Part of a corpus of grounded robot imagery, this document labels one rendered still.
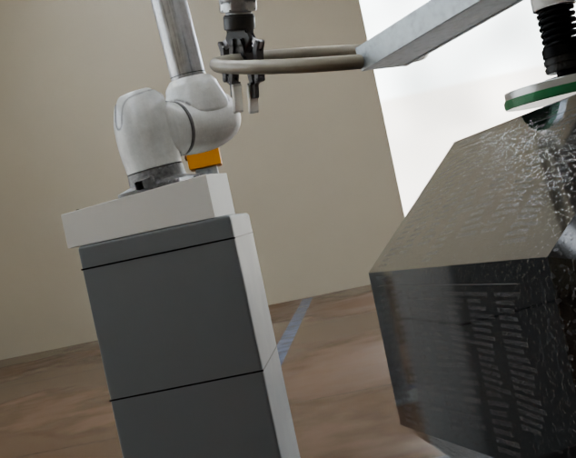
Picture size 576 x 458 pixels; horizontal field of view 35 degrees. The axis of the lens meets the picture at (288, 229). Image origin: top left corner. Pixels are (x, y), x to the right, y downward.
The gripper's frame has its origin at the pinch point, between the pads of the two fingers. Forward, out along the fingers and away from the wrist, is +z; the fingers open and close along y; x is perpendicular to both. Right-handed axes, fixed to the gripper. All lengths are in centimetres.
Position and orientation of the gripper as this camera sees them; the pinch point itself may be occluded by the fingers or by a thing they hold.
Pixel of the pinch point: (244, 99)
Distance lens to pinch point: 225.7
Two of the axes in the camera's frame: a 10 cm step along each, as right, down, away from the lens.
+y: 7.6, 1.0, -6.4
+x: 6.5, -2.2, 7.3
